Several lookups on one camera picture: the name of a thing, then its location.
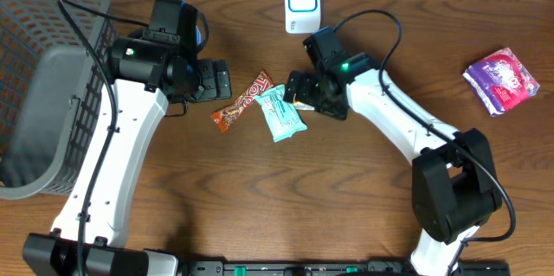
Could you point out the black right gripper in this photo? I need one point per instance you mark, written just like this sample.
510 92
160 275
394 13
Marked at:
316 90

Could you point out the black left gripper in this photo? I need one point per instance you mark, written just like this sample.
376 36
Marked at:
204 80

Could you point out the orange white tissue pack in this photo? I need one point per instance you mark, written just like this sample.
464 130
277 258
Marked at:
302 106

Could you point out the teal wet wipes pack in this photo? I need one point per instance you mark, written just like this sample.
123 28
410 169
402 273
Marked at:
282 118

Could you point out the orange brown candy bar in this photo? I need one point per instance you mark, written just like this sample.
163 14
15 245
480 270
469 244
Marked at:
225 117

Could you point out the purple Carefree pad pack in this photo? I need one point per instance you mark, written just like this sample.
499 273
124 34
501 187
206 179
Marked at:
500 81

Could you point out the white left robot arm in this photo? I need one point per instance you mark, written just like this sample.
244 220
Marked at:
143 75

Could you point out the white barcode scanner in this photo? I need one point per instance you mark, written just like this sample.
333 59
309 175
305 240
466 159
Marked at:
302 16

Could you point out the grey plastic basket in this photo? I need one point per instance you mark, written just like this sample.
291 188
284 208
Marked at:
50 93

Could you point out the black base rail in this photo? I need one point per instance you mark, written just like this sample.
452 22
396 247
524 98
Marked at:
218 268

